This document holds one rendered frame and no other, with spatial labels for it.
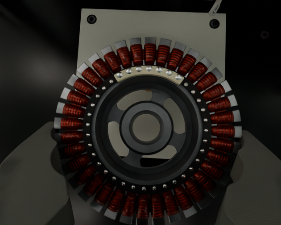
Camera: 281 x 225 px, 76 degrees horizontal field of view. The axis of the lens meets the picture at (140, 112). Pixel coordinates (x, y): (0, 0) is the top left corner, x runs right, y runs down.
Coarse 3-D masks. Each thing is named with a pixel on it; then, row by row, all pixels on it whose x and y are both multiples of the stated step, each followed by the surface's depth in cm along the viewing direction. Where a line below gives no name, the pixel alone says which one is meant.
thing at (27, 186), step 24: (24, 144) 9; (48, 144) 9; (0, 168) 8; (24, 168) 8; (48, 168) 8; (0, 192) 7; (24, 192) 7; (48, 192) 7; (0, 216) 6; (24, 216) 6; (48, 216) 6; (72, 216) 7
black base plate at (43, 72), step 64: (0, 0) 20; (64, 0) 20; (128, 0) 20; (192, 0) 20; (256, 0) 20; (0, 64) 20; (64, 64) 20; (256, 64) 19; (0, 128) 19; (256, 128) 19
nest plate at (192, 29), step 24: (96, 24) 19; (120, 24) 19; (144, 24) 18; (168, 24) 18; (192, 24) 18; (216, 24) 18; (96, 48) 18; (192, 48) 18; (216, 48) 18; (144, 96) 18; (144, 120) 18; (120, 144) 18
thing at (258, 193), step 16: (256, 144) 10; (240, 160) 9; (256, 160) 9; (272, 160) 9; (240, 176) 8; (256, 176) 8; (272, 176) 8; (240, 192) 7; (256, 192) 7; (272, 192) 7; (224, 208) 6; (240, 208) 6; (256, 208) 6; (272, 208) 6; (224, 224) 6; (240, 224) 6; (256, 224) 6; (272, 224) 6
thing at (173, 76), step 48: (144, 48) 11; (96, 96) 11; (192, 96) 11; (96, 144) 11; (144, 144) 11; (192, 144) 11; (240, 144) 10; (96, 192) 11; (144, 192) 10; (192, 192) 10
